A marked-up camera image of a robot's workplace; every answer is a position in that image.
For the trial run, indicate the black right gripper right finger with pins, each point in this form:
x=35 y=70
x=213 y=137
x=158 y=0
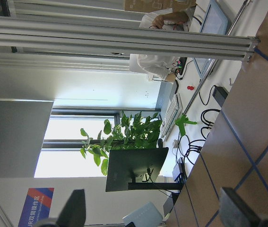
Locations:
x=234 y=212

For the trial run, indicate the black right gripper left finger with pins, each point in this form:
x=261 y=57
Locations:
x=74 y=212

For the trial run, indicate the black computer monitor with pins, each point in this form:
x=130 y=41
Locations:
x=137 y=169

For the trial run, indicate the green potted plant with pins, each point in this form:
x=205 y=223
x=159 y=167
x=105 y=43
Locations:
x=133 y=132

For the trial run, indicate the green plastic clamp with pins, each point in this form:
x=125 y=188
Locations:
x=181 y=121

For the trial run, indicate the white keyboard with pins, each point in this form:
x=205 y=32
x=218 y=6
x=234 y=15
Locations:
x=173 y=112

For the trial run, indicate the black power adapter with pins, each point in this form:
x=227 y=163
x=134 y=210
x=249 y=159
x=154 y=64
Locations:
x=220 y=94

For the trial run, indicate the person in white shirt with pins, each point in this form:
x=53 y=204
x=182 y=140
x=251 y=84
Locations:
x=163 y=28

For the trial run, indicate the cardboard box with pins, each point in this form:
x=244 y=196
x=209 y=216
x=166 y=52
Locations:
x=154 y=5

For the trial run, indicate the blue red wall sign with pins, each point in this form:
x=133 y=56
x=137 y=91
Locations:
x=36 y=207

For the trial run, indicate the black cable hub box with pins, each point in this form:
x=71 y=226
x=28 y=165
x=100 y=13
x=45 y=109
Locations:
x=179 y=173

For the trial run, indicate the aluminium frame post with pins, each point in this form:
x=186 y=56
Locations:
x=104 y=40

